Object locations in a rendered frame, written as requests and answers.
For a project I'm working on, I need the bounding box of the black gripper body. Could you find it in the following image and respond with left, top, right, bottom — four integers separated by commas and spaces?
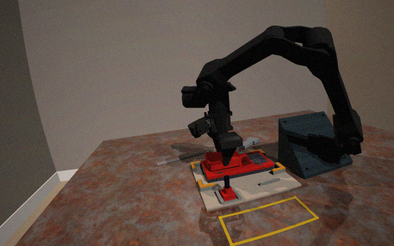
208, 108, 243, 150

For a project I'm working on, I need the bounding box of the yellow rectangular outline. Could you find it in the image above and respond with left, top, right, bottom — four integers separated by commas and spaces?
218, 196, 319, 246

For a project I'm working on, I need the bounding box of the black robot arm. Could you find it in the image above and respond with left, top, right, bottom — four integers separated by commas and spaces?
181, 25, 364, 160

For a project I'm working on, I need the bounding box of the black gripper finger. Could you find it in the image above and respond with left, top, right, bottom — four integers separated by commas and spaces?
207, 132, 221, 152
221, 147, 237, 166

